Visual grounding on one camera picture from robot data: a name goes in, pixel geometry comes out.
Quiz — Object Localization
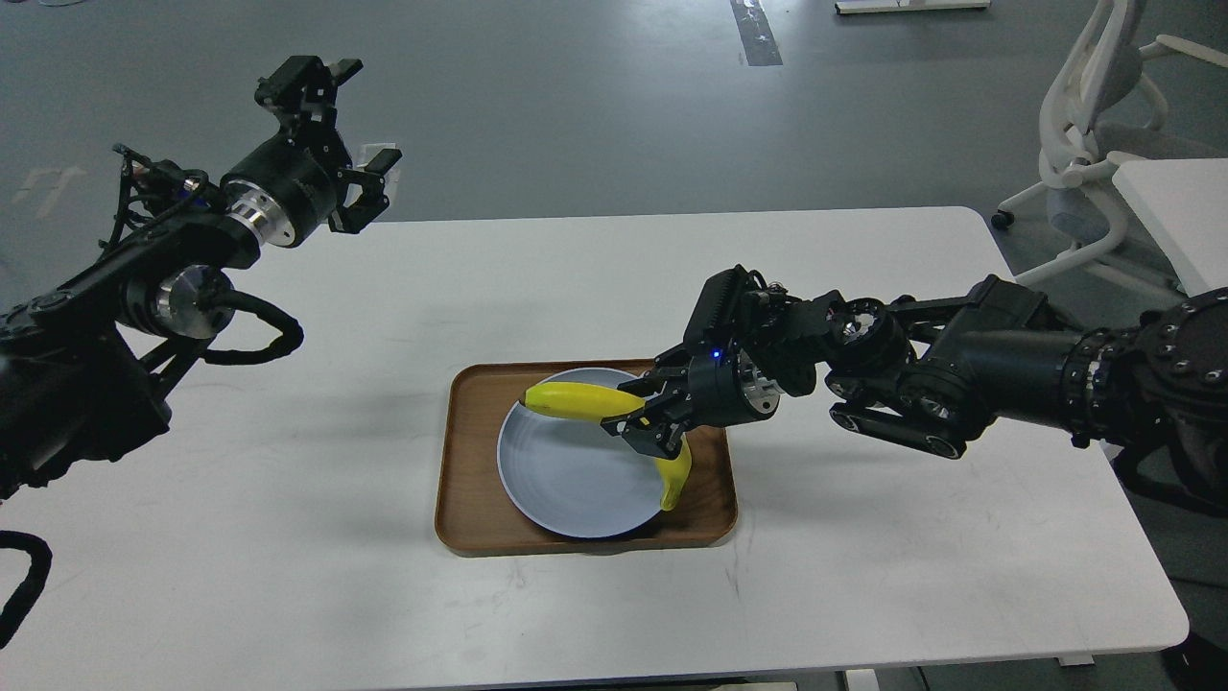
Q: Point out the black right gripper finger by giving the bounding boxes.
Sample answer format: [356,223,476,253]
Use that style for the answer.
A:
[628,360,686,396]
[600,398,693,460]

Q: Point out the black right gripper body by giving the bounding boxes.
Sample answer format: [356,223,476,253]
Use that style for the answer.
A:
[668,268,815,430]

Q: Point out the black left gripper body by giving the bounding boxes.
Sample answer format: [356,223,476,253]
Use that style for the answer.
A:
[221,133,357,249]

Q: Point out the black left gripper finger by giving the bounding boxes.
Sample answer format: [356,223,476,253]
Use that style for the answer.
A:
[254,56,363,145]
[328,149,403,234]

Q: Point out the yellow banana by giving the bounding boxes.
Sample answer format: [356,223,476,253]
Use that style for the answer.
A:
[518,380,693,512]

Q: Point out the light blue plate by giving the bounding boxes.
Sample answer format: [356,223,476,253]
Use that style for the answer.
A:
[496,388,693,538]

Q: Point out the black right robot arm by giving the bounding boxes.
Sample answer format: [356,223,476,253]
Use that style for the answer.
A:
[600,266,1227,517]

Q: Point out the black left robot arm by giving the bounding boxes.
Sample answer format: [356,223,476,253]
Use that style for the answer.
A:
[1,56,402,500]

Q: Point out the brown wooden tray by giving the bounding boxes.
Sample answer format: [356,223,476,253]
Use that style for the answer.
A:
[435,358,740,558]

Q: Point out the white table base far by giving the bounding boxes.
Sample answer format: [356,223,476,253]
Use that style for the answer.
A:
[834,0,993,16]

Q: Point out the white office chair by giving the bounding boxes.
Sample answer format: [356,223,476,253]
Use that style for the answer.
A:
[991,1,1227,295]

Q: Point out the white side table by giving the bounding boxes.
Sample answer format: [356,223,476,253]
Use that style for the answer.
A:
[1113,157,1227,295]

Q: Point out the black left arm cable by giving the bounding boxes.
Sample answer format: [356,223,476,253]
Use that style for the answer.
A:
[196,291,306,367]

